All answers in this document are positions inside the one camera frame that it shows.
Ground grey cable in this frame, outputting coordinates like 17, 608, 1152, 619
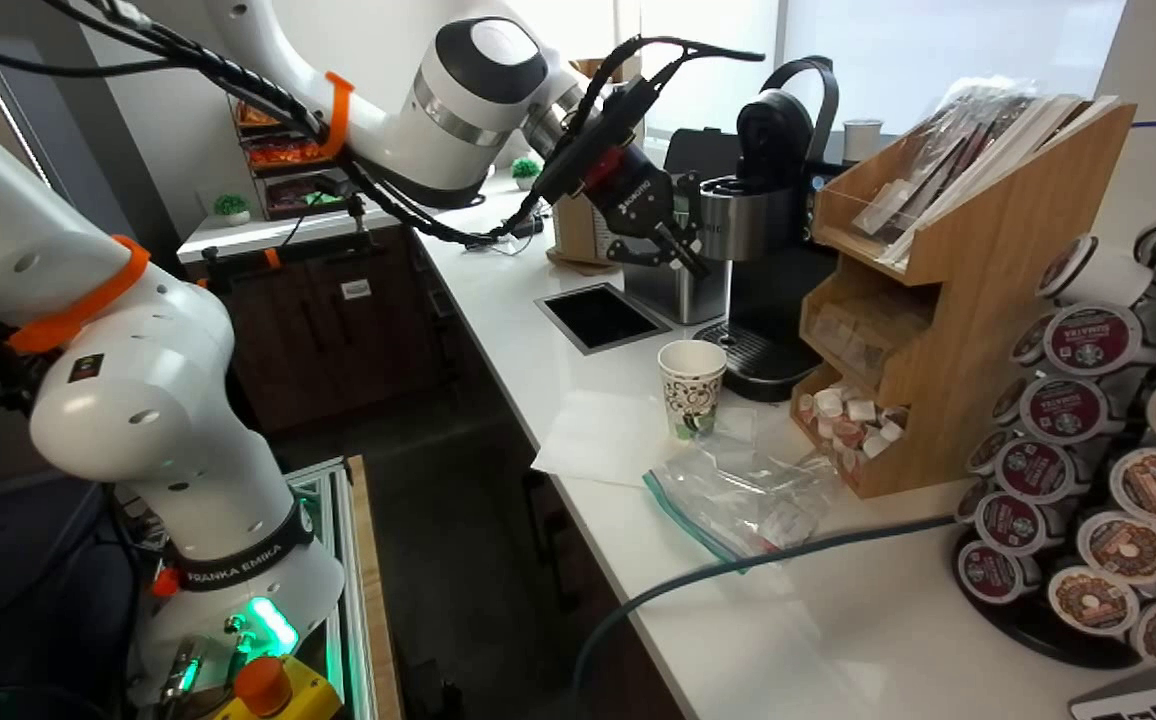
566, 514, 958, 720

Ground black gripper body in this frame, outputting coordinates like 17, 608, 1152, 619
583, 140, 676, 249

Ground maroon lid coffee pod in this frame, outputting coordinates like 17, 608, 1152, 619
991, 435, 1078, 508
1037, 235, 1102, 299
988, 376, 1030, 427
953, 537, 1027, 608
1038, 299, 1146, 382
1017, 371, 1113, 449
967, 427, 1007, 477
972, 494, 1050, 555
1007, 315, 1050, 371

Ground thin black straw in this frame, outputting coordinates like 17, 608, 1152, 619
667, 235, 715, 286

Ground black pod coffee machine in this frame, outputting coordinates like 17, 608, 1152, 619
693, 54, 846, 400

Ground dark wooden cabinet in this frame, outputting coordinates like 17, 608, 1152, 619
193, 224, 470, 435

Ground wire snack rack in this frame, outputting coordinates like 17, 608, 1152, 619
229, 97, 347, 218

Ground black drip tray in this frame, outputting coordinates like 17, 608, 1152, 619
535, 282, 670, 357

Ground stacked printed paper coffee cups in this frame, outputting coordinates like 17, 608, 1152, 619
650, 338, 731, 440

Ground green round object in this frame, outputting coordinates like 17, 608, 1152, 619
206, 192, 256, 230

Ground tea bag packets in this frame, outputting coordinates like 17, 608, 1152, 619
850, 79, 1093, 243

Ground black plastic container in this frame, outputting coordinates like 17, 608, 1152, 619
667, 125, 746, 192

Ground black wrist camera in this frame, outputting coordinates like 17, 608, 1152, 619
532, 78, 663, 205

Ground wooden board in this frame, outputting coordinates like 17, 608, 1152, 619
339, 454, 408, 720

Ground yellow emergency stop box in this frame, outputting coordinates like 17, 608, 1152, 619
206, 658, 342, 720

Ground orange snack bag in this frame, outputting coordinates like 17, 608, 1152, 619
245, 134, 339, 175
230, 102, 289, 135

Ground grey metal box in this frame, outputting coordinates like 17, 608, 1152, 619
621, 252, 729, 331

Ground wooden condiment organizer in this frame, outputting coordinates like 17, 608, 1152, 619
786, 92, 1139, 502

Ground white printed box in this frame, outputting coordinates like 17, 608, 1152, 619
1067, 658, 1156, 720

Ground clear plastic zip bag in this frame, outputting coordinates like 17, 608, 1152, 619
640, 434, 846, 565

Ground white creamer cups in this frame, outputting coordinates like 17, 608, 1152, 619
808, 382, 907, 466

